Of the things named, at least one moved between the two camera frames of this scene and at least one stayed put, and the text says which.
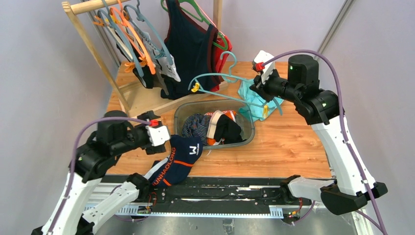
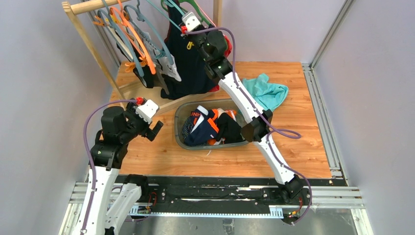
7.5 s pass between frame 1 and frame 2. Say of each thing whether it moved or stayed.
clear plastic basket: stayed
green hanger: stayed
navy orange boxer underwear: moved
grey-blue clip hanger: stayed
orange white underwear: stayed
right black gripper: moved
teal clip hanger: moved
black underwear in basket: stayed
